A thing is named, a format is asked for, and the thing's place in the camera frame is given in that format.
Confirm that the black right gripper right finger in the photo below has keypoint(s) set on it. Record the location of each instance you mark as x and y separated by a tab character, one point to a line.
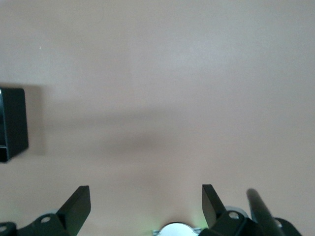
214	214

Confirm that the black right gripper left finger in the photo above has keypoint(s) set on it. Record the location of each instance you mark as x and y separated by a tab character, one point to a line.
73	211

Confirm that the black plastic box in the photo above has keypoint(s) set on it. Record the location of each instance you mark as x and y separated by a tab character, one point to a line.
14	123

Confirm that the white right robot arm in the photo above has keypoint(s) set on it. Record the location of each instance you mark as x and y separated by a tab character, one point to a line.
175	229

